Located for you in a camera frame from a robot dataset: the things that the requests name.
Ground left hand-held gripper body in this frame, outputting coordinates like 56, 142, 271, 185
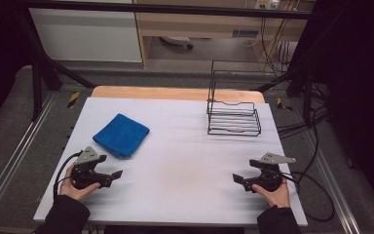
70, 145, 113, 190

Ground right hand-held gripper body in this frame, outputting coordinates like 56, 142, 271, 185
244, 151, 297, 193

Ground blue cloth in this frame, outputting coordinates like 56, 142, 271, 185
92, 112, 151, 160

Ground black wire rack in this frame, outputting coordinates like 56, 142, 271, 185
206, 59, 262, 137

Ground person's left hand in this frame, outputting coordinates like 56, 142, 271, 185
58, 173, 101, 202

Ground person's right hand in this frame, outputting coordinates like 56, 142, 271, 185
251, 177, 291, 209

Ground white foam board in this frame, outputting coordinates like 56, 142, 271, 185
33, 97, 309, 227

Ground yellow black tape strip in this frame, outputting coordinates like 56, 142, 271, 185
276, 97, 293, 113
66, 91, 81, 109

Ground black metal stand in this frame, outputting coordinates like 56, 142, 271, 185
256, 58, 319, 127
13, 6, 96, 122

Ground black curtain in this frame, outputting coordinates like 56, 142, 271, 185
0, 0, 35, 135
290, 0, 374, 213

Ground white cabinet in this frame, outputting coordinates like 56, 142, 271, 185
28, 0, 143, 63

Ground white chair base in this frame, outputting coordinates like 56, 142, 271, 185
160, 36, 195, 51

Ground wooden desk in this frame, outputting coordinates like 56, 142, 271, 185
132, 0, 316, 71

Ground white power strip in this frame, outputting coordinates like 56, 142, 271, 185
254, 0, 281, 10

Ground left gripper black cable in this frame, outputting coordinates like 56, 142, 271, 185
52, 150, 84, 200

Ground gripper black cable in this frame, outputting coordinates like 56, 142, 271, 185
280, 171, 336, 223
52, 150, 84, 200

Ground aluminium floor rail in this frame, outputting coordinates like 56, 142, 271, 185
305, 130, 362, 234
0, 92, 59, 225

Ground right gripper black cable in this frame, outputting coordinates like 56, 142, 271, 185
280, 171, 336, 223

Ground hanging black cables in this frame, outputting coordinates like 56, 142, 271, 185
258, 16, 299, 78

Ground black frame crossbar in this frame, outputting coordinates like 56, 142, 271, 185
13, 0, 316, 20

